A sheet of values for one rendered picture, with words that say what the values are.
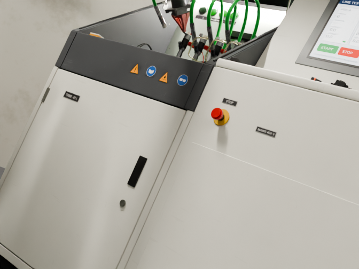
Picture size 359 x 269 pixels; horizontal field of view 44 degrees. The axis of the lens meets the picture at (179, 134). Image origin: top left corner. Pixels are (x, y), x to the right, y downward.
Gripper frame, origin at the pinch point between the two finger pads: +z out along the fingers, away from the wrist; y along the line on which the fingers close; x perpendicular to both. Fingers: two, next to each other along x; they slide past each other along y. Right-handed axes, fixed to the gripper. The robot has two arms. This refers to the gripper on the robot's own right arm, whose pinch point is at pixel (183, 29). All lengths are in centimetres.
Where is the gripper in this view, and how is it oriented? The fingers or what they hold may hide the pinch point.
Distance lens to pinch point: 185.1
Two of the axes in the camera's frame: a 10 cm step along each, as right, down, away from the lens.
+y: 7.6, -3.7, 5.4
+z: 1.8, 9.1, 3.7
